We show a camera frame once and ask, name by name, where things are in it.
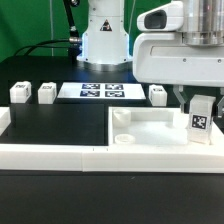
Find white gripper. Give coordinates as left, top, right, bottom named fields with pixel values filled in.
left=133, top=0, right=224, bottom=113

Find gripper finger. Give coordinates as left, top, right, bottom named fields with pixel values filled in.
left=217, top=87, right=224, bottom=118

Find white square tabletop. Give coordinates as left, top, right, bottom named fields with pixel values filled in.
left=108, top=107, right=224, bottom=150

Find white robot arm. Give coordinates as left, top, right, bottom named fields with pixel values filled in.
left=77, top=0, right=224, bottom=88

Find white U-shaped fence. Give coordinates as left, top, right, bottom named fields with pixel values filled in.
left=0, top=106, right=224, bottom=174

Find white marker sheet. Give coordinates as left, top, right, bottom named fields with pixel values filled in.
left=58, top=82, right=145, bottom=100

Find black cables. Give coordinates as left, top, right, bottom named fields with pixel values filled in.
left=13, top=37, right=83, bottom=57

